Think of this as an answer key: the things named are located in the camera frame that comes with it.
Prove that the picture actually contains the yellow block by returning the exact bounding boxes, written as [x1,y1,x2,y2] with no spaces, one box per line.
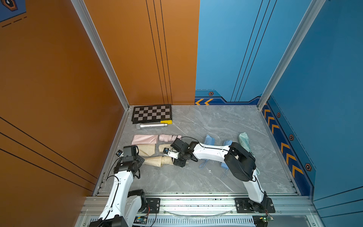
[160,120,173,124]

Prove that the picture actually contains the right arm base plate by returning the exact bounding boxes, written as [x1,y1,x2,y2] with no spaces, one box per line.
[234,198,276,213]

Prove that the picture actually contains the pale yellow sleeved umbrella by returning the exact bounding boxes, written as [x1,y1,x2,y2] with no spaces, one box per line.
[161,156,173,166]

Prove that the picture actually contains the small right circuit board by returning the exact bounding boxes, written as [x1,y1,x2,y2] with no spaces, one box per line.
[260,216,273,226]

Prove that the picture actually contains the mint green sleeved umbrella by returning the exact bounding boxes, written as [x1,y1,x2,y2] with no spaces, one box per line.
[238,132,255,158]

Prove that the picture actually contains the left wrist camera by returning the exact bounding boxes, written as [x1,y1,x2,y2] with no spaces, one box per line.
[116,145,139,158]

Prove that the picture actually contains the green circuit board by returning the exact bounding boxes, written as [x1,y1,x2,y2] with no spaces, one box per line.
[134,216,148,225]

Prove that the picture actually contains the silver metal cylinder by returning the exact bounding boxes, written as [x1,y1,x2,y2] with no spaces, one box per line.
[136,123,168,130]

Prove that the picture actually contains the light blue sleeved umbrella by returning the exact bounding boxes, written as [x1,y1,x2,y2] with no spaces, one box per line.
[199,135,215,169]

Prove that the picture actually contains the checkerboard calibration board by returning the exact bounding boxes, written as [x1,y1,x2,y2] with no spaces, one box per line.
[131,104,172,124]

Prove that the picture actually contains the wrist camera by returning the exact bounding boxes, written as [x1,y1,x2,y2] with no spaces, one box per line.
[116,145,139,158]
[163,148,179,159]

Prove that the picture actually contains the pale yellow umbrella sleeve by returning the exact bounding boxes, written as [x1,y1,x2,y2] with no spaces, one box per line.
[143,156,163,167]

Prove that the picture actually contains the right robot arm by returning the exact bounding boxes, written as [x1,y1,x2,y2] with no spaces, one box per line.
[163,138,276,214]

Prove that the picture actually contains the aluminium front rail frame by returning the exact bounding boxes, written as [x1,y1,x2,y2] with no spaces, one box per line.
[74,191,325,227]

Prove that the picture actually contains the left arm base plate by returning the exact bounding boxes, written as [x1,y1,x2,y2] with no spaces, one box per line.
[124,197,161,214]

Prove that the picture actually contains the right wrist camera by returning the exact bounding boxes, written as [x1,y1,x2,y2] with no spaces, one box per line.
[163,148,179,159]

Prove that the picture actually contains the cream umbrella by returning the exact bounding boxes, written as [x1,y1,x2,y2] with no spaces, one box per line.
[158,144,171,153]

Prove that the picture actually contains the cream umbrella sleeve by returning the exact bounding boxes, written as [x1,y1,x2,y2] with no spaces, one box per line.
[137,144,156,157]

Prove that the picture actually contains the pink umbrella sleeve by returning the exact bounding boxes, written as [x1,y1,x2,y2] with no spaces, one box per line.
[131,134,158,145]

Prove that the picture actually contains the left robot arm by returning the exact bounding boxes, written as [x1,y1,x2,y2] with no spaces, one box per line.
[89,155,148,227]

